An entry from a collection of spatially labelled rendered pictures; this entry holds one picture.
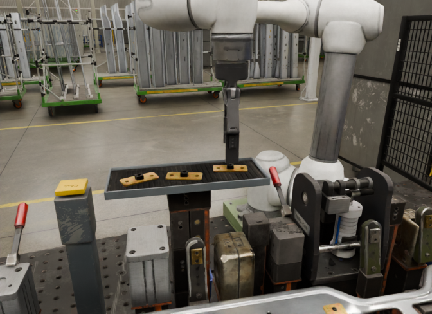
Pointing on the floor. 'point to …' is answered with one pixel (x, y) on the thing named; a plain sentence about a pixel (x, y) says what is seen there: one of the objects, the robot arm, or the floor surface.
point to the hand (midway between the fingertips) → (230, 147)
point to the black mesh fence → (407, 103)
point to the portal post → (313, 62)
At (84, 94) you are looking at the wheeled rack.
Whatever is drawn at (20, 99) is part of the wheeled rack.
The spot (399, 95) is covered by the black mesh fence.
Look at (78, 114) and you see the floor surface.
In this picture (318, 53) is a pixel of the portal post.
